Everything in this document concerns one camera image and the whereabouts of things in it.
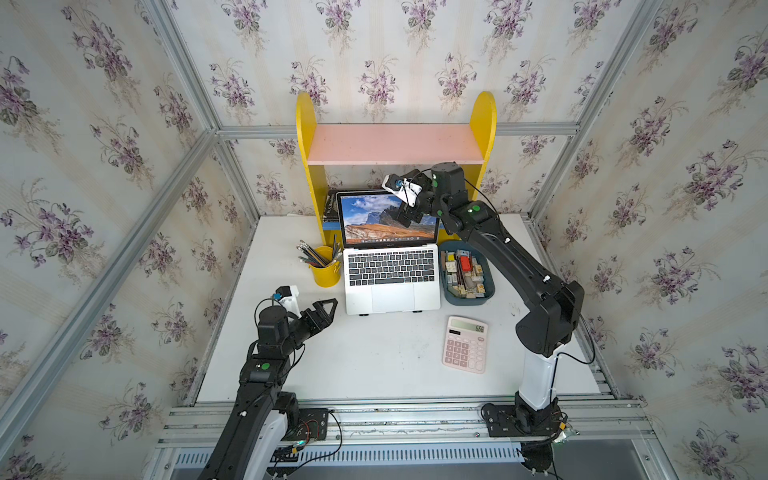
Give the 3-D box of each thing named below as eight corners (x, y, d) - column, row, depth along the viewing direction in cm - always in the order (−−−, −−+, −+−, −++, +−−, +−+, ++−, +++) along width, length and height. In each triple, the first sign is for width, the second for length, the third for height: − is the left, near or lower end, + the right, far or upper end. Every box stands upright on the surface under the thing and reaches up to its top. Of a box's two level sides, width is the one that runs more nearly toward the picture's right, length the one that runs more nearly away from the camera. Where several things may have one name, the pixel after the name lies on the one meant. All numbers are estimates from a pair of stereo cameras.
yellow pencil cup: (314, 288, 101) (307, 269, 92) (318, 265, 107) (312, 246, 98) (341, 288, 101) (337, 269, 92) (343, 266, 107) (340, 246, 98)
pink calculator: (440, 363, 85) (441, 360, 82) (446, 318, 94) (448, 314, 91) (483, 375, 83) (486, 372, 80) (485, 327, 92) (488, 323, 89)
